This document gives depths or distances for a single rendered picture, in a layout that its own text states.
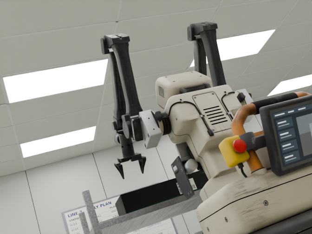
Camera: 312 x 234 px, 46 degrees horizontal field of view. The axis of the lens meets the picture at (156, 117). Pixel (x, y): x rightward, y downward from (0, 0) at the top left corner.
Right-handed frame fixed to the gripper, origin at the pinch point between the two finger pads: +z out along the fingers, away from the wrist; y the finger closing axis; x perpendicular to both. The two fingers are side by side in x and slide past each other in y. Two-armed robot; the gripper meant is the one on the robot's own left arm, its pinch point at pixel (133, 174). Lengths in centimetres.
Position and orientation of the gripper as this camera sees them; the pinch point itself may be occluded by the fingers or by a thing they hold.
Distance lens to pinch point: 176.3
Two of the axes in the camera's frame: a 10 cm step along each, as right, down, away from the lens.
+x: 3.8, -0.3, -9.2
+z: 2.0, 9.8, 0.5
